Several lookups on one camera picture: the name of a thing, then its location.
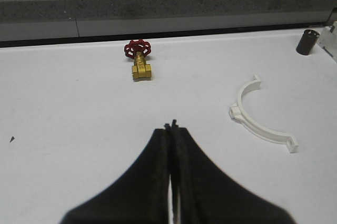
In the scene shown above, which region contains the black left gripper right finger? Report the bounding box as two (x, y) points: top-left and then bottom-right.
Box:
(170, 122), (295, 223)

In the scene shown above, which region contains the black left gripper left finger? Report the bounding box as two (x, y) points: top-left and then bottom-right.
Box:
(62, 125), (170, 223)

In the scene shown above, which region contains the white half pipe clamp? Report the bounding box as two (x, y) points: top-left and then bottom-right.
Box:
(229, 75), (299, 153)

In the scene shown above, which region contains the brass valve red handwheel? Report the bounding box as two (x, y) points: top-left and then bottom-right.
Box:
(124, 39), (152, 80)

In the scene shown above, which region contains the dark brown cylindrical capacitor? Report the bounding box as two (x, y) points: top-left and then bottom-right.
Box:
(295, 29), (320, 56)

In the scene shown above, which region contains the white circuit breaker red switch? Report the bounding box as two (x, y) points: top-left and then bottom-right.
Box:
(316, 21), (337, 62)

